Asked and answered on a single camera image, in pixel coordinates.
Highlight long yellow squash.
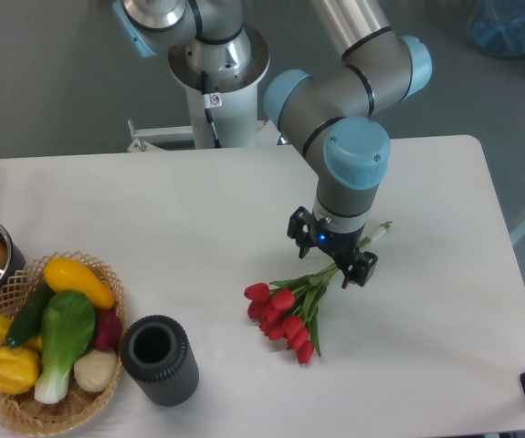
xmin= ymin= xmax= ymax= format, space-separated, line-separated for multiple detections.
xmin=43 ymin=257 xmax=116 ymax=310

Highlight dark grey ribbed vase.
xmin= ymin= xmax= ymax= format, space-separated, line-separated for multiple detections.
xmin=121 ymin=315 xmax=199 ymax=407

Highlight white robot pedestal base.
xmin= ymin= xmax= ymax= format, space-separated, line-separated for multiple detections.
xmin=126 ymin=25 xmax=290 ymax=153

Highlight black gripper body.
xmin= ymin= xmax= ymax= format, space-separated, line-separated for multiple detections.
xmin=308 ymin=218 xmax=368 ymax=268

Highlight beige garlic bulb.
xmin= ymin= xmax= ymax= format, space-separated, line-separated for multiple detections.
xmin=74 ymin=349 xmax=118 ymax=392

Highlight red radish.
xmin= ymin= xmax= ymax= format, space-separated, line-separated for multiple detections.
xmin=93 ymin=310 xmax=122 ymax=350

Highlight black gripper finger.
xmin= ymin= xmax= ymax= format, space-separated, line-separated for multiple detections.
xmin=340 ymin=249 xmax=378 ymax=288
xmin=287 ymin=206 xmax=316 ymax=259

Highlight dark green cucumber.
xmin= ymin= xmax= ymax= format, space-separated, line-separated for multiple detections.
xmin=5 ymin=280 xmax=55 ymax=349

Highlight blue plastic bags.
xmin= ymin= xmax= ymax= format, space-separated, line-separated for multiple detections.
xmin=467 ymin=1 xmax=525 ymax=58

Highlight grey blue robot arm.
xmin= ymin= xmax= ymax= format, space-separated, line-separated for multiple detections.
xmin=112 ymin=1 xmax=432 ymax=286

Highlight black cable on pedestal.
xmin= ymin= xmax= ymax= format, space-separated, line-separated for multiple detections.
xmin=199 ymin=71 xmax=223 ymax=150

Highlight green bok choy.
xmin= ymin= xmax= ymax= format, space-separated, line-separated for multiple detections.
xmin=34 ymin=291 xmax=96 ymax=404

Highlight woven wicker basket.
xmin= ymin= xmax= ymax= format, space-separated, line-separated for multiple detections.
xmin=0 ymin=252 xmax=127 ymax=437

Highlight yellow bell pepper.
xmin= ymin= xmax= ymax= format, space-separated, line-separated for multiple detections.
xmin=0 ymin=347 xmax=39 ymax=395

